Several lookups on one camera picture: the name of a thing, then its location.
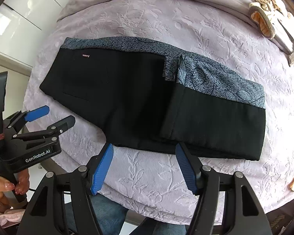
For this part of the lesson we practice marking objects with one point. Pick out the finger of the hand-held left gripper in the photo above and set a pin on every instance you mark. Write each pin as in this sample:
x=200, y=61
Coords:
x=63, y=124
x=36, y=113

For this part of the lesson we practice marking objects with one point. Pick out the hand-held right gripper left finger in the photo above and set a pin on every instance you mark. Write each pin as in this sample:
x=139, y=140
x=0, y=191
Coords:
x=103, y=169

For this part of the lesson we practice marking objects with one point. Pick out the lavender embossed bed blanket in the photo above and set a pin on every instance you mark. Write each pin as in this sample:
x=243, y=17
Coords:
x=149, y=188

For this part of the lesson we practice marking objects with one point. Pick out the person's left forearm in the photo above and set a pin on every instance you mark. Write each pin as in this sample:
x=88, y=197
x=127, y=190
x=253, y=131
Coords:
x=7, y=216

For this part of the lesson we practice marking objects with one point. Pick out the white wardrobe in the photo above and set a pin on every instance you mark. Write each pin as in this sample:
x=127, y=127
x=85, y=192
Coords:
x=27, y=5

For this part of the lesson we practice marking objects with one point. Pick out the person's left hand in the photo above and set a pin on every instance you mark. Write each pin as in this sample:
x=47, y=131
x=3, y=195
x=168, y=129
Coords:
x=1, y=188

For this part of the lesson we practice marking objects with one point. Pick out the person's leg in blue jeans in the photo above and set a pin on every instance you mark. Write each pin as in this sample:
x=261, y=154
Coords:
x=161, y=226
x=110, y=213

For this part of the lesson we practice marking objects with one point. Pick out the black pants with grey trim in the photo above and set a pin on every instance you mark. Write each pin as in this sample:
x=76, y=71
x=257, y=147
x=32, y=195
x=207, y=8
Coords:
x=125, y=102

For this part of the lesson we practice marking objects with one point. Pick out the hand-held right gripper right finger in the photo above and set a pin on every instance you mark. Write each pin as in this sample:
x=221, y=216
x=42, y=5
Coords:
x=185, y=169

